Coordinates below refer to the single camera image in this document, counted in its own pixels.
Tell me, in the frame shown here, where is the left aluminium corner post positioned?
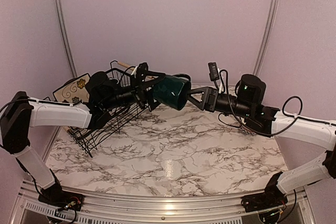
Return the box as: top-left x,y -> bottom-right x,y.
54,0 -> 78,78

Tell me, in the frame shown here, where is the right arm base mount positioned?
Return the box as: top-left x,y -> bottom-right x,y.
241,193 -> 288,212

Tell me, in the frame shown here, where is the black wire dish rack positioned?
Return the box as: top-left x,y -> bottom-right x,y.
67,68 -> 139,141

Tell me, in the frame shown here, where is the dark green mug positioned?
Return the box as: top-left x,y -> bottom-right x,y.
152,73 -> 191,111

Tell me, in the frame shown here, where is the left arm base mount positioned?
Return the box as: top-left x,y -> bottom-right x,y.
38,191 -> 84,211

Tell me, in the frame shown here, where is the blue zigzag patterned bowl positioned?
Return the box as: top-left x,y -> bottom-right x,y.
240,126 -> 256,135

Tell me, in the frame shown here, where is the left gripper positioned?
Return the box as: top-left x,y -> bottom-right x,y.
101,68 -> 171,110

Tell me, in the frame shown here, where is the square floral ceramic plate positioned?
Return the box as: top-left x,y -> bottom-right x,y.
53,73 -> 90,103

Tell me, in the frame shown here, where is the aluminium front rail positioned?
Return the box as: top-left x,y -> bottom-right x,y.
10,181 -> 315,223

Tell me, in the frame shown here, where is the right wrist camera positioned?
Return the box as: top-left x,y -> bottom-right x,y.
208,62 -> 225,93

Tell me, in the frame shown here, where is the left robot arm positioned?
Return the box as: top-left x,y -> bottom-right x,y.
1,68 -> 166,206

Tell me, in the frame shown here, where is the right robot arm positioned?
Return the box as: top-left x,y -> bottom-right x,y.
188,74 -> 335,207

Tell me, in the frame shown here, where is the right aluminium corner post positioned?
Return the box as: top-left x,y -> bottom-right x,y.
253,0 -> 279,76

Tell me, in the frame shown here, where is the aluminium corner post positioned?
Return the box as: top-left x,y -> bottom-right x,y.
54,0 -> 78,78
253,0 -> 279,76

